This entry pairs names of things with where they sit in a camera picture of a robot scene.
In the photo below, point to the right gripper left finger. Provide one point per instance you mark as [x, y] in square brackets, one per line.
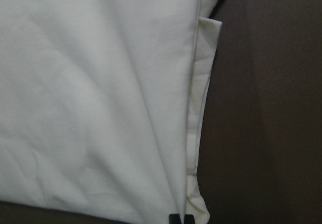
[174, 218]

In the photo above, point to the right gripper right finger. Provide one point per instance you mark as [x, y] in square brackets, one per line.
[189, 219]

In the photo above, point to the cream long sleeve cat shirt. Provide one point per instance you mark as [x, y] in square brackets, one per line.
[102, 105]

